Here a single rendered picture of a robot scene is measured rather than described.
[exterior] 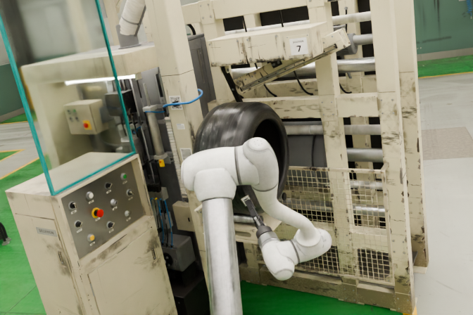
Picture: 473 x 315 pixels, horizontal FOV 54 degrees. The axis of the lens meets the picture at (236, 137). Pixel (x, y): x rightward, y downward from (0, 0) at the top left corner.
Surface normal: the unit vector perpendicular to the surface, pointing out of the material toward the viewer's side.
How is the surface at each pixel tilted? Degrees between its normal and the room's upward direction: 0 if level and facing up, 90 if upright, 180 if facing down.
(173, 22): 90
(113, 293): 90
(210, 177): 61
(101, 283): 90
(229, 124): 35
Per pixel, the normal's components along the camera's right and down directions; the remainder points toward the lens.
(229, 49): -0.50, 0.33
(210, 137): -0.49, -0.36
